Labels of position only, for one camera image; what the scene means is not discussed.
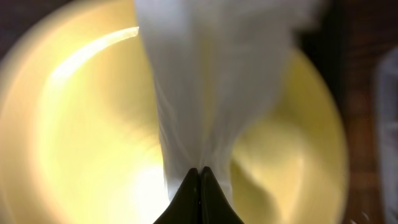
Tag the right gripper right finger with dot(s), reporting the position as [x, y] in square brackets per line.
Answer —
[215, 209]

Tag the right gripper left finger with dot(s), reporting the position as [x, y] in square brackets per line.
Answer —
[183, 208]

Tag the yellow round plate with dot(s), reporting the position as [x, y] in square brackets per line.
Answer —
[80, 137]

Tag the white paper napkin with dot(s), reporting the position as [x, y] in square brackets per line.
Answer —
[217, 66]

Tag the dark brown serving tray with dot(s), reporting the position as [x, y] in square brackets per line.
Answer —
[324, 48]

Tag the clear plastic bin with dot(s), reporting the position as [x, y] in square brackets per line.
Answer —
[386, 123]

